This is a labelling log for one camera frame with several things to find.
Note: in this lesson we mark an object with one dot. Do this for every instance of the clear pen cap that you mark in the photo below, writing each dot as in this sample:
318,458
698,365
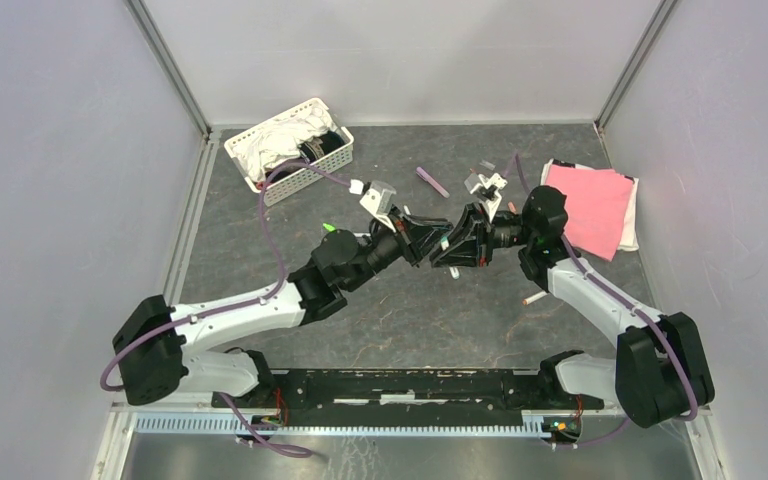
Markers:
486,164

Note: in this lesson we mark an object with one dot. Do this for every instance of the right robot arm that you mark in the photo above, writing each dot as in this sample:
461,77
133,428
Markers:
659,371

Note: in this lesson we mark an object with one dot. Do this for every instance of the white cloth under pink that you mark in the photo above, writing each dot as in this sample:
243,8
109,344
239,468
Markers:
630,225

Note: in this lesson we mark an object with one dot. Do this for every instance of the dark cloth in basket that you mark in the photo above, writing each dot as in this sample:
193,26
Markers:
316,148

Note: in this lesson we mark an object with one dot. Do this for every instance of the purple pen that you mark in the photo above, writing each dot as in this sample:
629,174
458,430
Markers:
431,181

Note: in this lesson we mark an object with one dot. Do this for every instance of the white cloth in basket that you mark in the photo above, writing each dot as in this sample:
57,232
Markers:
277,140

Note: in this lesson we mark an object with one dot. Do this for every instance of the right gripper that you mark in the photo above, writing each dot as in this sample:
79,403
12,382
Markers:
465,252

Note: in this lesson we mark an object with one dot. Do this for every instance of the white cable duct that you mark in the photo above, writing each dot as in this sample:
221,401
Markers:
228,423

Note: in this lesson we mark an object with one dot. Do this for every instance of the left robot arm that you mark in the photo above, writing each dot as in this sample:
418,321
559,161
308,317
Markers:
163,349

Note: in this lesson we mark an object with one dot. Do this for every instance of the white plastic basket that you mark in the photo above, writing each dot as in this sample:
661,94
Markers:
294,179

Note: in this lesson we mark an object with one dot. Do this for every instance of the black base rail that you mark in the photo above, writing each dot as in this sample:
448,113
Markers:
409,398

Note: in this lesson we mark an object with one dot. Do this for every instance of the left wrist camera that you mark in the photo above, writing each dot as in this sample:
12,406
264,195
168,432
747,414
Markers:
376,199

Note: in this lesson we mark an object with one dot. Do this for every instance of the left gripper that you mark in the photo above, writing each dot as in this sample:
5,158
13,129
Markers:
427,240

